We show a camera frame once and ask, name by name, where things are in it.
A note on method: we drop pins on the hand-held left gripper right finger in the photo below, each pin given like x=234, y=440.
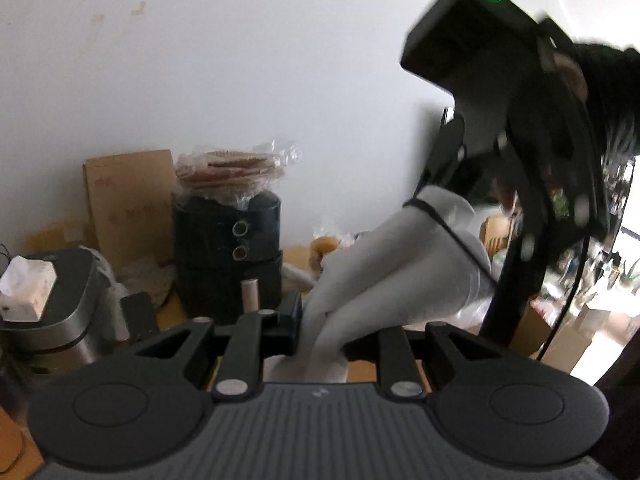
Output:
x=392, y=355

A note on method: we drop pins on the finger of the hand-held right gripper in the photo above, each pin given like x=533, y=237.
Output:
x=520, y=280
x=445, y=155

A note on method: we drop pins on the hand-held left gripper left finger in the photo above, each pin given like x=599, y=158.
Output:
x=292, y=325

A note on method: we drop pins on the black rubber band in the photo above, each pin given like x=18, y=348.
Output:
x=414, y=204

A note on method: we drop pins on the white shopping bag red print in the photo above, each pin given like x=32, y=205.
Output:
x=400, y=270

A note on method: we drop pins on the buns in plastic bag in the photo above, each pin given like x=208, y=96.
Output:
x=327, y=247

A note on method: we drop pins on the white plastic bag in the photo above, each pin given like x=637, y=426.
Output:
x=145, y=280

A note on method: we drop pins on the person's right hand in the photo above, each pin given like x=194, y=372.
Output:
x=570, y=72

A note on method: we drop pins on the cardboard tube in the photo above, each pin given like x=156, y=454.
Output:
x=250, y=295

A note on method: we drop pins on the black air fryer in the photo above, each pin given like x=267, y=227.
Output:
x=210, y=260

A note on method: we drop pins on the black flat stand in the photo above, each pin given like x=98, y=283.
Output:
x=140, y=317

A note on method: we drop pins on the wafer stack in plastic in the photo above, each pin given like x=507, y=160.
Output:
x=230, y=170

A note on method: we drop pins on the brown cardboard box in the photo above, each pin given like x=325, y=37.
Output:
x=125, y=200

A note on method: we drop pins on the steel rice cooker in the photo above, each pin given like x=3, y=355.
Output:
x=65, y=330

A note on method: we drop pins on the flat yellow cardboard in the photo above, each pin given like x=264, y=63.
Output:
x=55, y=237

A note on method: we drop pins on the white tissue box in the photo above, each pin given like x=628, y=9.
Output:
x=25, y=295

